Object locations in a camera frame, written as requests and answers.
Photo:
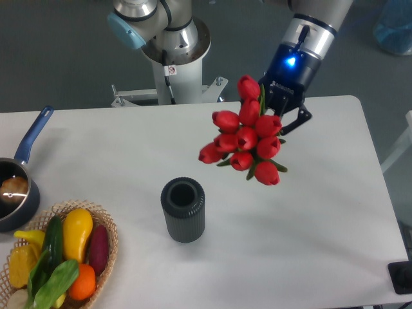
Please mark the green leafy vegetable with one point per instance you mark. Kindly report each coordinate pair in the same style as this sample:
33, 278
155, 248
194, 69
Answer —
44, 289

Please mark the large yellow squash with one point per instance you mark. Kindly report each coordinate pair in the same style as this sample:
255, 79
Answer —
77, 228

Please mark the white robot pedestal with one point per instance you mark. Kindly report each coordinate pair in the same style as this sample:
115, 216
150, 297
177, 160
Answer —
177, 63

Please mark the yellow corn cob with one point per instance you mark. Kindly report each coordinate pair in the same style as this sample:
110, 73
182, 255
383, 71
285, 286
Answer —
22, 260

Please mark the green cucumber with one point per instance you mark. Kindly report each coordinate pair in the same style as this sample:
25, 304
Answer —
53, 243

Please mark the red tulip bouquet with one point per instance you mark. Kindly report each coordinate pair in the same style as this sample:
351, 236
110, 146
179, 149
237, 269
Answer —
248, 140

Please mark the orange fruit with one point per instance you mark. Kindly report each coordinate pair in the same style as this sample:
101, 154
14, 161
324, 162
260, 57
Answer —
85, 285

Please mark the white garlic bulb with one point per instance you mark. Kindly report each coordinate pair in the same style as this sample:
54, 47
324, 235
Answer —
18, 299

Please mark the brown food in pan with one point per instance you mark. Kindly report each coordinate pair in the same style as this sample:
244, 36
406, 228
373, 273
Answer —
14, 190

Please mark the woven wicker basket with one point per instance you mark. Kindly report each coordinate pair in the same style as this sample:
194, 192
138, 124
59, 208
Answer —
40, 221

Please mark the black device at edge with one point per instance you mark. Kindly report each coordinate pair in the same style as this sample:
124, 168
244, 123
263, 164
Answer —
400, 274

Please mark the blue handled saucepan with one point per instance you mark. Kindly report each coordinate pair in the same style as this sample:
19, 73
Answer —
14, 216

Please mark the dark grey ribbed vase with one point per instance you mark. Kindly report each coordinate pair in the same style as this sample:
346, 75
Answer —
183, 203

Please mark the white frame at right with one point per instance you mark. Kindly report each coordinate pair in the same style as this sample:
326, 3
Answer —
400, 146

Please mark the blue translucent container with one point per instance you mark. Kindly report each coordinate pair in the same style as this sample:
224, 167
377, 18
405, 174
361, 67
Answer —
392, 31

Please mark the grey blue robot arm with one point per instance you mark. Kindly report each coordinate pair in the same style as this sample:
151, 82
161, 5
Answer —
312, 29

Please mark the purple sweet potato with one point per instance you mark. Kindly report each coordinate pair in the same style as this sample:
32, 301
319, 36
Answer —
99, 250

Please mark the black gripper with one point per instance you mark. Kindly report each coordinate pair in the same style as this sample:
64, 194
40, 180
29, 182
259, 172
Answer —
286, 81

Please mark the yellow banana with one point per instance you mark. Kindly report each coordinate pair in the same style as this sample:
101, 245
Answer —
34, 237

